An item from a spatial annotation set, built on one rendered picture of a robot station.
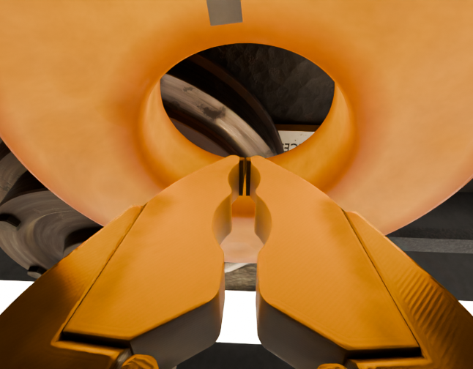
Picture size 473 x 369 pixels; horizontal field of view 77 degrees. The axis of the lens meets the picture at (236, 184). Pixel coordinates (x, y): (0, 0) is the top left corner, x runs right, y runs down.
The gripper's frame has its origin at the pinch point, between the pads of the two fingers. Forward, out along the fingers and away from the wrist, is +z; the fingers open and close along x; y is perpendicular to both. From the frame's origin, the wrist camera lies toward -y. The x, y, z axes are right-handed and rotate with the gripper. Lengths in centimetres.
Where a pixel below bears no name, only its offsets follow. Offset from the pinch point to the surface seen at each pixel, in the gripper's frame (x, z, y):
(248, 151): 0.1, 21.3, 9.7
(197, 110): -5.4, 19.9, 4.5
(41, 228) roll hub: -24.5, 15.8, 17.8
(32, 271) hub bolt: -28.9, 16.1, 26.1
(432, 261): 474, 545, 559
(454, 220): 589, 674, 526
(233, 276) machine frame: -4, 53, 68
